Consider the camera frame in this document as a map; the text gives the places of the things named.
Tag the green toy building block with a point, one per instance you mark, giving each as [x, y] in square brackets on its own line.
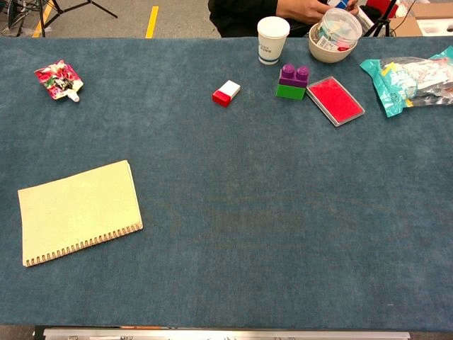
[290, 92]

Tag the blue table cloth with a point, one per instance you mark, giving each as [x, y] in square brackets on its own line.
[247, 195]

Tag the red ink pad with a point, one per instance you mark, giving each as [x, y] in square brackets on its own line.
[334, 101]

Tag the red and white eraser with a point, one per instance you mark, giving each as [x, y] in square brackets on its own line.
[226, 93]

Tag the aluminium rail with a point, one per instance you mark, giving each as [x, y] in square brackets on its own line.
[212, 334]

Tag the cardboard box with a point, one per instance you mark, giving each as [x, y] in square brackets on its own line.
[407, 26]

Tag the purple toy building block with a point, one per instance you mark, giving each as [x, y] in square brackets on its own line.
[293, 76]

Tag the white paper cup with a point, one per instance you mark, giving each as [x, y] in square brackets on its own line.
[272, 39]

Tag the black tripod by cardboard box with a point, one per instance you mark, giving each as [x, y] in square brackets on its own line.
[380, 23]

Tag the beige bowl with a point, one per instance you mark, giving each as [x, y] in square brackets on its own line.
[327, 55]

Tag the yellow spiral notebook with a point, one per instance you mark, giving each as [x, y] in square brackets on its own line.
[78, 212]

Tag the black tripod with thin legs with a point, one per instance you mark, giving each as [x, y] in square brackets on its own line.
[60, 8]

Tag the teal snack bag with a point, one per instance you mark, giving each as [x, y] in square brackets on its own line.
[389, 85]

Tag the white plastic basket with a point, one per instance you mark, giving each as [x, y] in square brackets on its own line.
[366, 19]

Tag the floral spout pouch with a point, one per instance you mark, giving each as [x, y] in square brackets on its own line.
[56, 79]

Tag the person in black clothes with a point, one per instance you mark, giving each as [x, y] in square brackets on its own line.
[240, 16]

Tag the clear plastic round container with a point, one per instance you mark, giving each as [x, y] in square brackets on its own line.
[341, 28]

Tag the red object behind tripod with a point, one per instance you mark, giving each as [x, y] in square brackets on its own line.
[377, 6]

